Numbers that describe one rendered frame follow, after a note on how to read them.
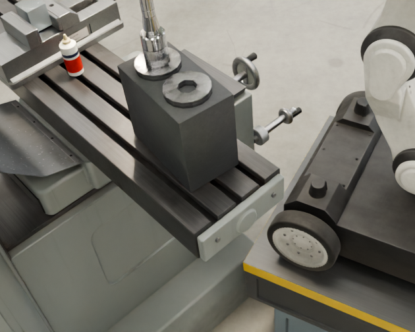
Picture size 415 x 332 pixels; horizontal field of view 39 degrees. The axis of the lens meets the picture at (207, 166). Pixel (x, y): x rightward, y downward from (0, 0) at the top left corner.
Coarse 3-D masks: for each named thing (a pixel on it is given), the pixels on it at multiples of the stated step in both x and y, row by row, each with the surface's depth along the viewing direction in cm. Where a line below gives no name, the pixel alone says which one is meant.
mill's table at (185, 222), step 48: (0, 0) 170; (96, 48) 149; (48, 96) 138; (96, 96) 136; (96, 144) 125; (144, 144) 124; (240, 144) 121; (144, 192) 115; (192, 192) 114; (240, 192) 112; (192, 240) 109
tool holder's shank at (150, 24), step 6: (144, 0) 99; (150, 0) 100; (144, 6) 100; (150, 6) 100; (144, 12) 101; (150, 12) 101; (144, 18) 102; (150, 18) 102; (156, 18) 103; (144, 24) 103; (150, 24) 103; (156, 24) 103; (144, 30) 104; (150, 30) 103; (156, 30) 104
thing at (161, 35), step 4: (160, 28) 106; (140, 32) 105; (144, 32) 105; (160, 32) 105; (164, 32) 105; (140, 36) 105; (144, 36) 104; (148, 36) 104; (152, 36) 104; (156, 36) 104; (160, 36) 104; (164, 36) 105; (144, 40) 104; (148, 40) 104; (152, 40) 104; (156, 40) 104; (160, 40) 105
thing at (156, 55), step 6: (162, 42) 105; (144, 48) 106; (150, 48) 105; (156, 48) 105; (162, 48) 106; (144, 54) 107; (150, 54) 106; (156, 54) 106; (162, 54) 107; (168, 54) 108; (150, 60) 107; (156, 60) 107; (162, 60) 108; (168, 60) 109; (150, 66) 109; (156, 66) 108; (162, 66) 108
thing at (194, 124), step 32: (128, 64) 112; (192, 64) 111; (128, 96) 116; (160, 96) 105; (192, 96) 102; (224, 96) 103; (160, 128) 109; (192, 128) 102; (224, 128) 108; (160, 160) 119; (192, 160) 108; (224, 160) 114
